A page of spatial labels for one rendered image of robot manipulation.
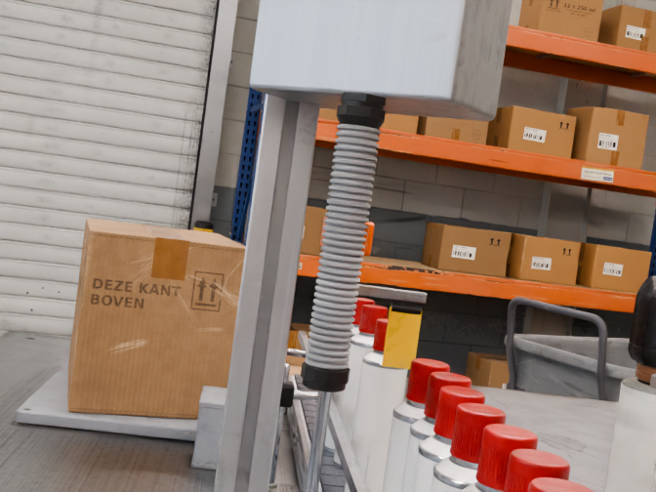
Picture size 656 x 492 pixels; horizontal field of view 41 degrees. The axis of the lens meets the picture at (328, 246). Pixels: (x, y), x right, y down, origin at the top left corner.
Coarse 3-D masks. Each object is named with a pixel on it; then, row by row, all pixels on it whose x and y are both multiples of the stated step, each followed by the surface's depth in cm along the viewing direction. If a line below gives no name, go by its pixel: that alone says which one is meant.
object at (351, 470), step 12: (300, 336) 158; (336, 408) 105; (336, 420) 99; (336, 432) 94; (336, 444) 93; (348, 444) 90; (348, 456) 86; (348, 468) 82; (348, 480) 81; (360, 480) 79
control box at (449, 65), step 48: (288, 0) 65; (336, 0) 63; (384, 0) 61; (432, 0) 60; (480, 0) 61; (288, 48) 65; (336, 48) 63; (384, 48) 61; (432, 48) 60; (480, 48) 62; (288, 96) 68; (336, 96) 64; (384, 96) 61; (432, 96) 60; (480, 96) 63
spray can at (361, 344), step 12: (372, 312) 108; (384, 312) 108; (360, 324) 109; (372, 324) 108; (360, 336) 108; (372, 336) 108; (348, 348) 110; (360, 348) 107; (372, 348) 107; (348, 360) 109; (360, 360) 107; (360, 372) 107; (348, 384) 108; (348, 396) 108; (348, 408) 108; (348, 420) 108; (348, 432) 108; (336, 456) 109
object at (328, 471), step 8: (296, 376) 161; (304, 400) 142; (304, 408) 137; (312, 408) 138; (304, 416) 140; (312, 416) 133; (312, 424) 128; (328, 456) 113; (328, 464) 110; (328, 472) 106; (336, 472) 107; (320, 480) 104; (328, 480) 103; (336, 480) 104; (344, 480) 104; (328, 488) 101; (336, 488) 101; (344, 488) 101
